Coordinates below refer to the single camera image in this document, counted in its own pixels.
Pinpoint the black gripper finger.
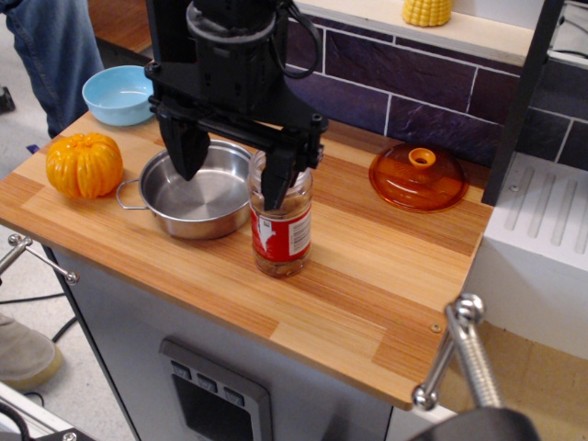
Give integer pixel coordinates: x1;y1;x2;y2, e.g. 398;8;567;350
262;147;307;211
157;109;210;181

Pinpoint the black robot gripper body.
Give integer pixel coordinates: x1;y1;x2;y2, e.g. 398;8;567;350
145;17;328;168

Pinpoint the clear almond jar red label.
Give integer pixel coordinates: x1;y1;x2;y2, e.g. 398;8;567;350
248;152;313;277

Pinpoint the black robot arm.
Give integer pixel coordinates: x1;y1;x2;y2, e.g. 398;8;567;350
145;1;328;210

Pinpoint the stainless steel pot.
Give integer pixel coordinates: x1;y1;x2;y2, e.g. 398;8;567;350
117;140;252;240

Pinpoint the orange glass pot lid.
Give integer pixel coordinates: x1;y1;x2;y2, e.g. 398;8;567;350
369;143;469;212

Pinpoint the light blue bowl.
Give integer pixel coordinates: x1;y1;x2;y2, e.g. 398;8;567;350
82;65;153;127

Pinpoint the orange toy pumpkin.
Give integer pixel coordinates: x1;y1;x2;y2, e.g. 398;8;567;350
45;133;124;199

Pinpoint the person leg in jeans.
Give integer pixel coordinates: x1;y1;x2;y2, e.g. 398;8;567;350
1;0;104;138

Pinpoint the metal clamp left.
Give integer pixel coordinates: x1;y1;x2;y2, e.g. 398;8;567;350
0;233;80;286

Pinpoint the metal clamp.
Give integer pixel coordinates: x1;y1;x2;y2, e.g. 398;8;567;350
0;233;80;286
413;293;539;440

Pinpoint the yellow toy corn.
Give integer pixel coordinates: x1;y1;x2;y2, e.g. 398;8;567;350
401;0;453;28

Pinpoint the grey toy oven cabinet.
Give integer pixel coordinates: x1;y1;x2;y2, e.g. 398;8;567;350
43;247;456;441

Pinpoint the light wooden shelf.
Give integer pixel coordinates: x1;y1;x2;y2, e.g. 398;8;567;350
300;0;544;66

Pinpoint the white toy sink drainer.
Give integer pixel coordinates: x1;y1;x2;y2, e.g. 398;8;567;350
476;153;587;285

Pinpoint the metal clamp right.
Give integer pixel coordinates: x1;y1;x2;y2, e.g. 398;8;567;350
413;293;539;440

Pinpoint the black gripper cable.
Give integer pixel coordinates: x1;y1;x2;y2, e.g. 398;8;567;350
270;0;324;80

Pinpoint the black shelf post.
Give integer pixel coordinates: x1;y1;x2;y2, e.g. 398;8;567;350
481;0;564;206

